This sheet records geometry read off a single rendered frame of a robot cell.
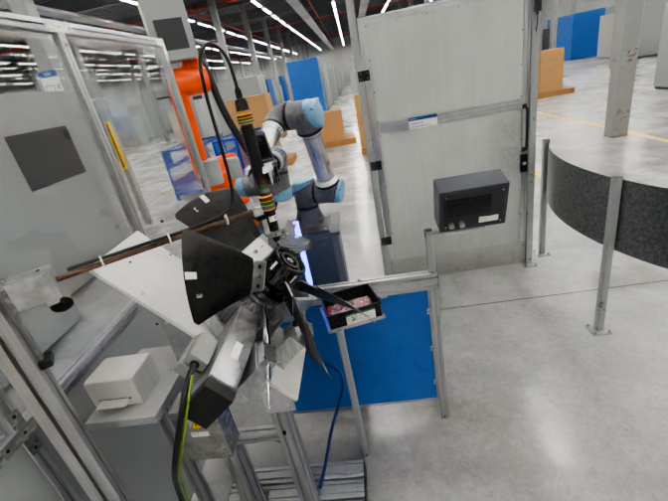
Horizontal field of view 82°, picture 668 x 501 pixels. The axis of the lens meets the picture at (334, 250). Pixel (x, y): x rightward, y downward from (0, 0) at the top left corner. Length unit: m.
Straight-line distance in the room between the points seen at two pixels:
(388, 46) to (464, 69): 0.54
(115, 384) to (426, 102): 2.48
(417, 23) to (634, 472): 2.66
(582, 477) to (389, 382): 0.88
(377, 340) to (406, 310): 0.21
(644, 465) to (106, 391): 2.10
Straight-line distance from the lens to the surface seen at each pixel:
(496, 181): 1.58
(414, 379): 2.07
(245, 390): 1.08
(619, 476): 2.19
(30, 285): 1.14
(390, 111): 2.95
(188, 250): 0.96
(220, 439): 1.44
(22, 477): 1.45
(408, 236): 3.20
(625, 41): 7.59
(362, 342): 1.90
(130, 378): 1.42
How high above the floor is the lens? 1.70
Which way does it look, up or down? 24 degrees down
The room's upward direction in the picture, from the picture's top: 11 degrees counter-clockwise
